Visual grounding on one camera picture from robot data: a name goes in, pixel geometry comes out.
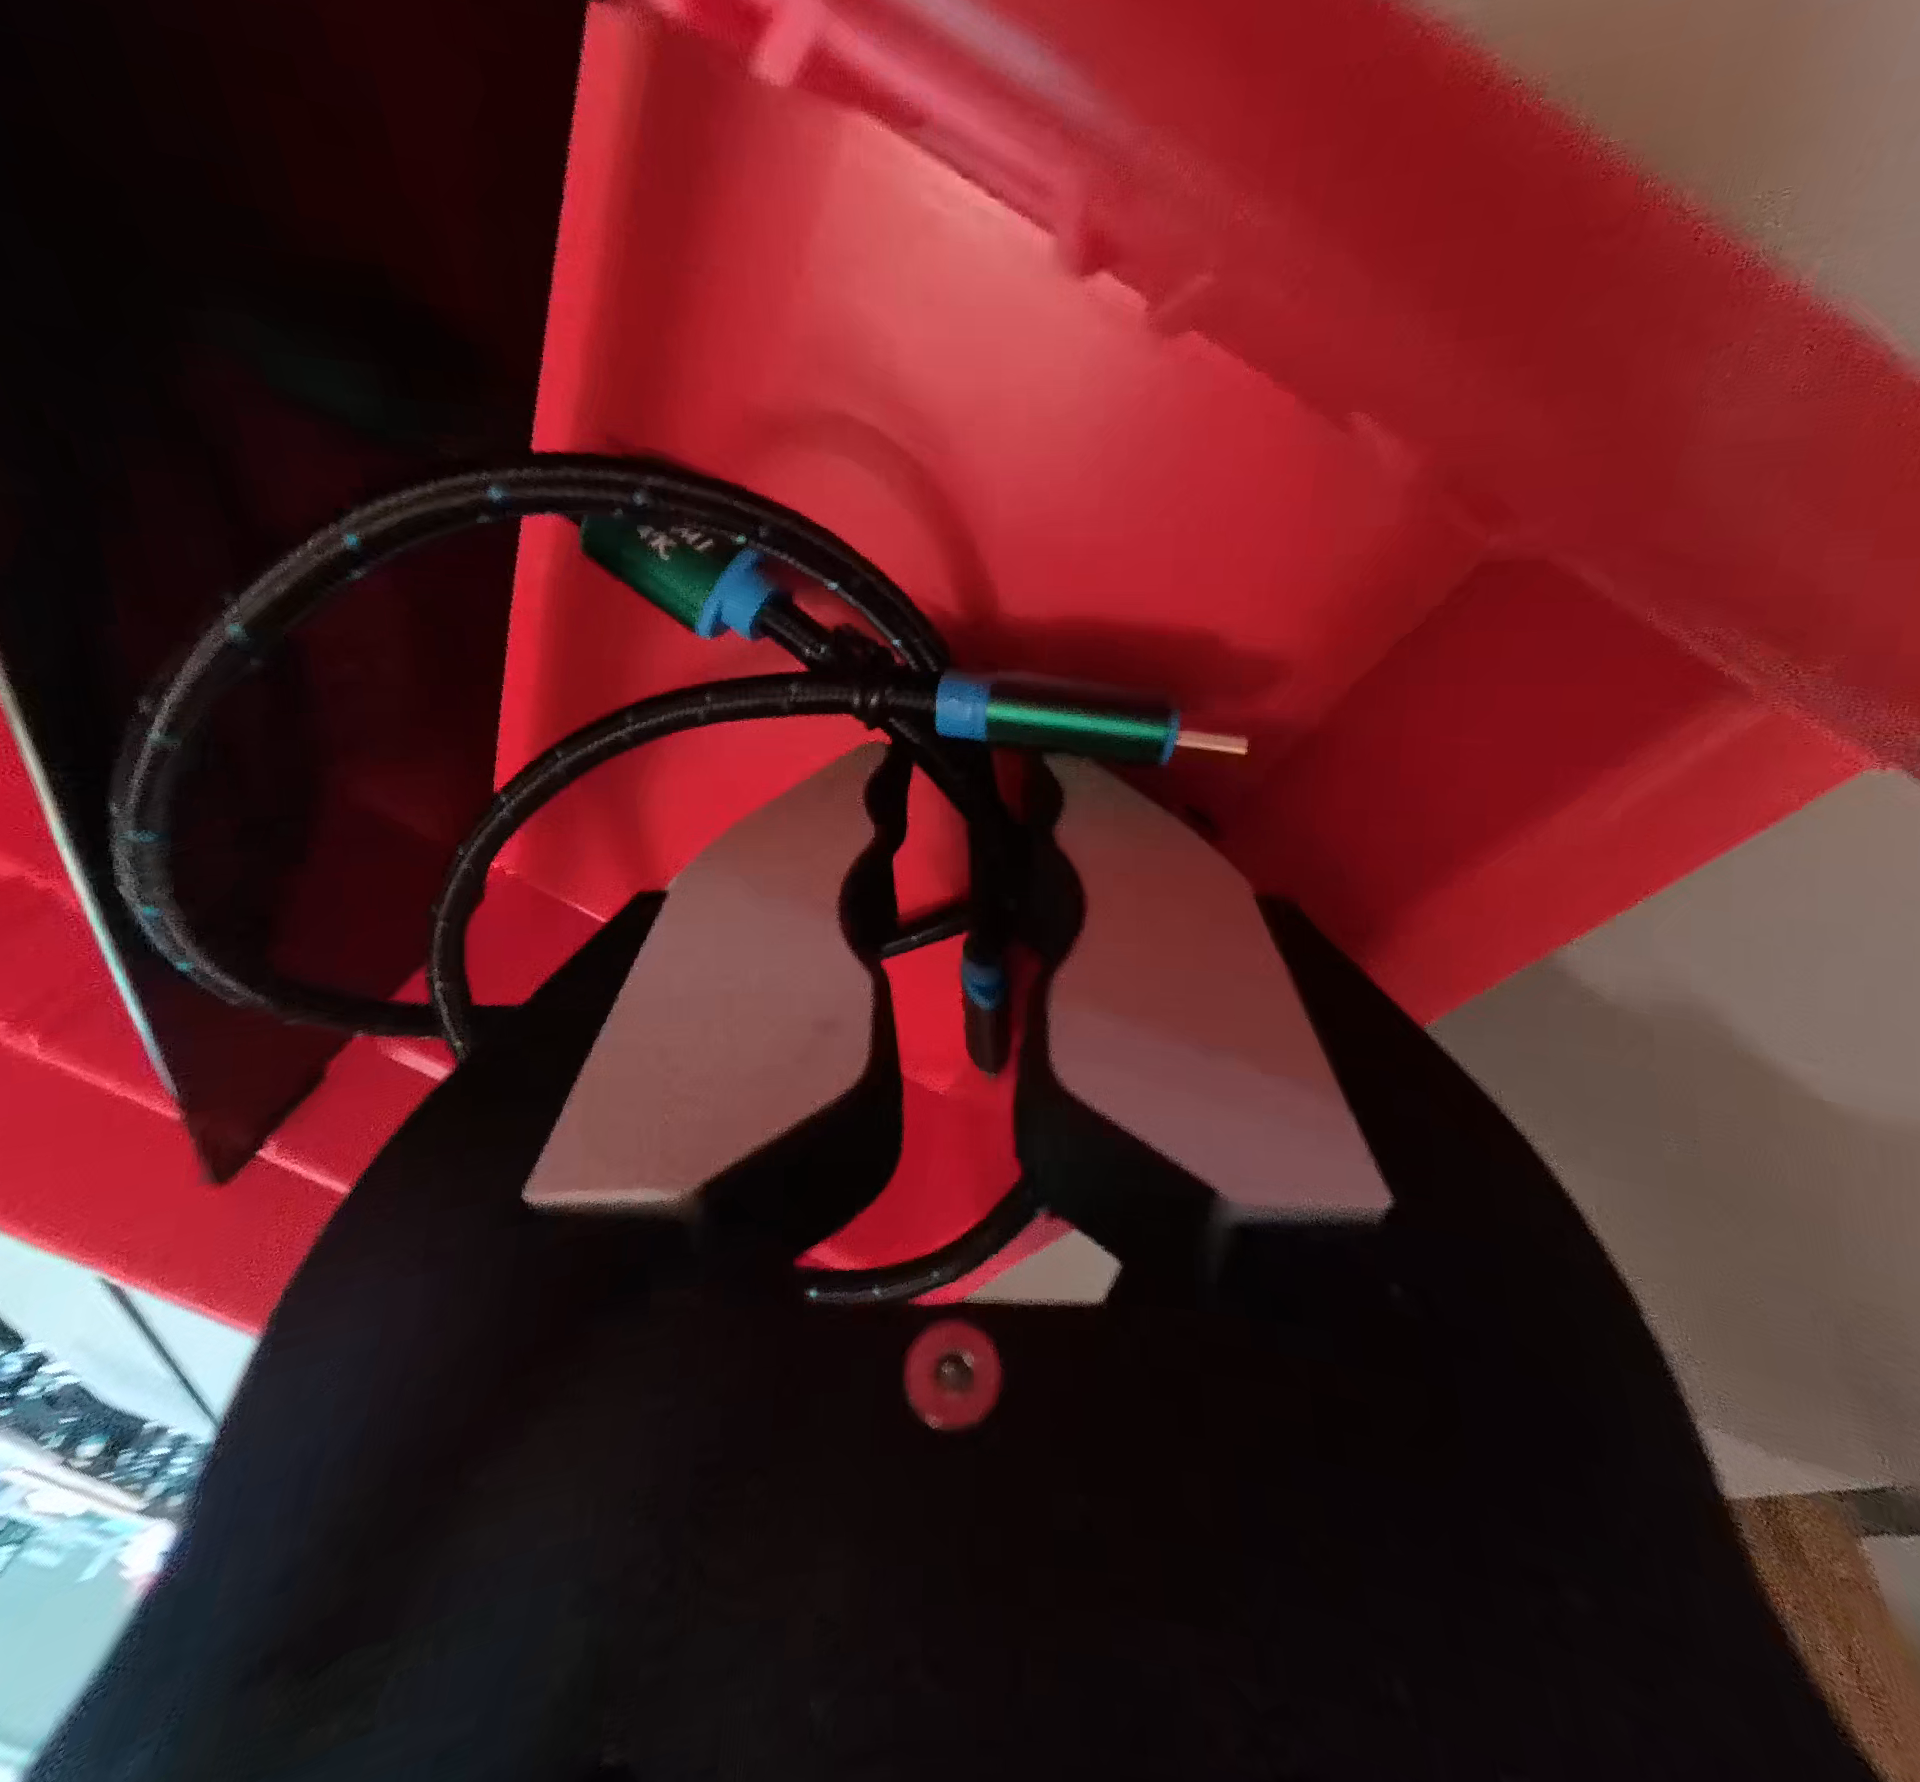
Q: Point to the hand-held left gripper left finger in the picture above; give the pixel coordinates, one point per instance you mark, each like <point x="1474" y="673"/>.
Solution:
<point x="705" y="1031"/>

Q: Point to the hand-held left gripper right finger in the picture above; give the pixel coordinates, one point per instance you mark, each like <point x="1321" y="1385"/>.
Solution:
<point x="1201" y="1043"/>

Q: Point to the red plastic bin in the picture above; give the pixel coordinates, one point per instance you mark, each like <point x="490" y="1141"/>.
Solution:
<point x="1080" y="371"/>

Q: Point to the dark keyboard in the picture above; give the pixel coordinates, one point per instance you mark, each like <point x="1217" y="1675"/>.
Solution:
<point x="78" y="1395"/>

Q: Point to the wooden board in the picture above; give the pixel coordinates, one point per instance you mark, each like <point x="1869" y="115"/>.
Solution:
<point x="1847" y="1632"/>

